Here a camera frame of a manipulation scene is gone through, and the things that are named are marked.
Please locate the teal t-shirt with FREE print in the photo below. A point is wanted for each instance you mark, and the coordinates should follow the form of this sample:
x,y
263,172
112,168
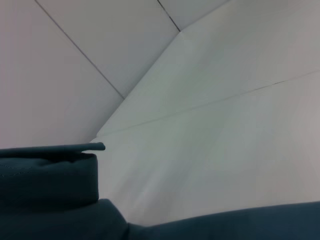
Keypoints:
x,y
50,187

